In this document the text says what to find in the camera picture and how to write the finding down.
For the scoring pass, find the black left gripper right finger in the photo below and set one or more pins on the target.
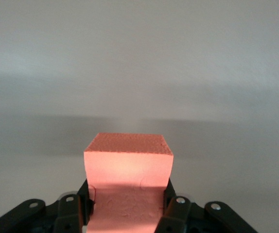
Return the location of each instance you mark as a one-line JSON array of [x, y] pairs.
[[178, 213]]

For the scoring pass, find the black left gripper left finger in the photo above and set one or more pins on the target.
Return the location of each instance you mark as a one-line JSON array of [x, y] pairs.
[[66, 213]]

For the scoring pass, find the orange foam block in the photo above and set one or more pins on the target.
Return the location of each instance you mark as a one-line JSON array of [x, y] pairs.
[[129, 165]]

